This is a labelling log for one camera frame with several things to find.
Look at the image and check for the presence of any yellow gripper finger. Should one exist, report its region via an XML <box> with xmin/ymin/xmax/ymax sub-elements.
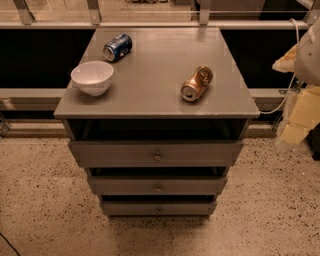
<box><xmin>276</xmin><ymin>85</ymin><xmax>320</xmax><ymax>147</ymax></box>
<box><xmin>272</xmin><ymin>45</ymin><xmax>298</xmax><ymax>73</ymax></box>

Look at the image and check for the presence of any grey top drawer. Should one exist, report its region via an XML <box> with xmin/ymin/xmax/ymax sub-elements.
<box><xmin>69</xmin><ymin>141</ymin><xmax>243</xmax><ymax>168</ymax></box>

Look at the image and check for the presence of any grey drawer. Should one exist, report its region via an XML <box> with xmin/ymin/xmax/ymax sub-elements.
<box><xmin>101</xmin><ymin>201</ymin><xmax>217</xmax><ymax>216</ymax></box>
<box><xmin>88</xmin><ymin>176</ymin><xmax>227</xmax><ymax>195</ymax></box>
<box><xmin>69</xmin><ymin>141</ymin><xmax>243</xmax><ymax>168</ymax></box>

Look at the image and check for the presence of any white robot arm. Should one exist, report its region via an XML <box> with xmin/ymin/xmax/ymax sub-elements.
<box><xmin>272</xmin><ymin>18</ymin><xmax>320</xmax><ymax>146</ymax></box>

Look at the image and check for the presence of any grey drawer cabinet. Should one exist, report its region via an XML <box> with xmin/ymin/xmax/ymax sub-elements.
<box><xmin>55</xmin><ymin>28</ymin><xmax>259</xmax><ymax>205</ymax></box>

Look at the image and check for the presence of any grey bottom drawer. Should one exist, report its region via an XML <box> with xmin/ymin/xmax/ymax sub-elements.
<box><xmin>101</xmin><ymin>201</ymin><xmax>217</xmax><ymax>216</ymax></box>

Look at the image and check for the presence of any grey middle drawer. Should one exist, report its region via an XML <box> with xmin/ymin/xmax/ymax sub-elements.
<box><xmin>88</xmin><ymin>176</ymin><xmax>227</xmax><ymax>195</ymax></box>

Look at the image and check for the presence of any crushed orange soda can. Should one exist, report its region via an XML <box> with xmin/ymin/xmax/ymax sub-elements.
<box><xmin>181</xmin><ymin>65</ymin><xmax>213</xmax><ymax>102</ymax></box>

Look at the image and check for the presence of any blue soda can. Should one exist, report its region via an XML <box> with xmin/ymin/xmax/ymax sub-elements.
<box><xmin>103</xmin><ymin>34</ymin><xmax>133</xmax><ymax>62</ymax></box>

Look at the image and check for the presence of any white bowl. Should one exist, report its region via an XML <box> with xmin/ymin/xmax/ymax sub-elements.
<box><xmin>71</xmin><ymin>61</ymin><xmax>114</xmax><ymax>96</ymax></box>

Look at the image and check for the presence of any white cable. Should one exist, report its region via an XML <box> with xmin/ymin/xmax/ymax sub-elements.
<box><xmin>259</xmin><ymin>17</ymin><xmax>301</xmax><ymax>116</ymax></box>

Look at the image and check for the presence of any metal railing frame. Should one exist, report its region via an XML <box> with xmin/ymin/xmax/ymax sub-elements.
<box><xmin>0</xmin><ymin>0</ymin><xmax>320</xmax><ymax>113</ymax></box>

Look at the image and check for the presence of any black floor cable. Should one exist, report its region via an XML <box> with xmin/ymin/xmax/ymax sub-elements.
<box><xmin>0</xmin><ymin>232</ymin><xmax>22</xmax><ymax>256</ymax></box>

